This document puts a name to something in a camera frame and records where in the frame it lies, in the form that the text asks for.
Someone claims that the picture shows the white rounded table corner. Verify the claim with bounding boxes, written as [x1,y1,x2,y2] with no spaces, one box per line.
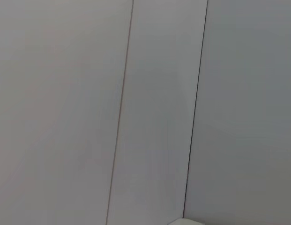
[168,217,203,225]

